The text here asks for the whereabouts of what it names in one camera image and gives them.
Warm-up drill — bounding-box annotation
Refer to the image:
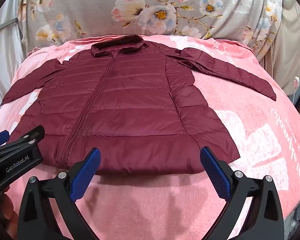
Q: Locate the pale grey curtain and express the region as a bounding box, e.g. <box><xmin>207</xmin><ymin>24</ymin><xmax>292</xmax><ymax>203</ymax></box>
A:
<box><xmin>0</xmin><ymin>0</ymin><xmax>28</xmax><ymax>125</ymax></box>

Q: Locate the grey floral bedsheet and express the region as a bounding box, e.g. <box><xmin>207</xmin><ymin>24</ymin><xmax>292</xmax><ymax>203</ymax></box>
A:
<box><xmin>19</xmin><ymin>0</ymin><xmax>283</xmax><ymax>63</ymax></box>

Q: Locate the maroon puffer jacket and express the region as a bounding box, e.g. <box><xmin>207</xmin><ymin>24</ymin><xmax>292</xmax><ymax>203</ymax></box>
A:
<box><xmin>0</xmin><ymin>35</ymin><xmax>277</xmax><ymax>176</ymax></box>

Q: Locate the pink printed blanket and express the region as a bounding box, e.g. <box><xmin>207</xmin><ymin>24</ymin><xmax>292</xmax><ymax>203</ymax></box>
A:
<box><xmin>0</xmin><ymin>34</ymin><xmax>300</xmax><ymax>240</ymax></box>

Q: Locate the beige cloth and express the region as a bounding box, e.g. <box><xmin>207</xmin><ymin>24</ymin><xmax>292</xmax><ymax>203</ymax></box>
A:
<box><xmin>264</xmin><ymin>0</ymin><xmax>300</xmax><ymax>97</ymax></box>

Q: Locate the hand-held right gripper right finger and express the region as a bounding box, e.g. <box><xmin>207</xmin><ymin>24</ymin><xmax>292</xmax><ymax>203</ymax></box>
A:
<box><xmin>200</xmin><ymin>146</ymin><xmax>285</xmax><ymax>240</ymax></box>

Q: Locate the white cable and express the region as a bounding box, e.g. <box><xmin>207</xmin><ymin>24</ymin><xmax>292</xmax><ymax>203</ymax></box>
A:
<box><xmin>291</xmin><ymin>76</ymin><xmax>300</xmax><ymax>104</ymax></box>

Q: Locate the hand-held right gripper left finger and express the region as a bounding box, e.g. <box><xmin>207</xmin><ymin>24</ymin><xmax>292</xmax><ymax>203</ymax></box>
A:
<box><xmin>17</xmin><ymin>147</ymin><xmax>102</xmax><ymax>240</ymax></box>

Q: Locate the person's left hand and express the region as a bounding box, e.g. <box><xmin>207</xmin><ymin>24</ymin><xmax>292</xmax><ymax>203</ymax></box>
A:
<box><xmin>0</xmin><ymin>189</ymin><xmax>19</xmax><ymax>233</ymax></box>

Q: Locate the grey bar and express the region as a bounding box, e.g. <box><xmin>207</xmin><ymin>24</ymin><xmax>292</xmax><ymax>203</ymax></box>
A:
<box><xmin>0</xmin><ymin>17</ymin><xmax>18</xmax><ymax>35</ymax></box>

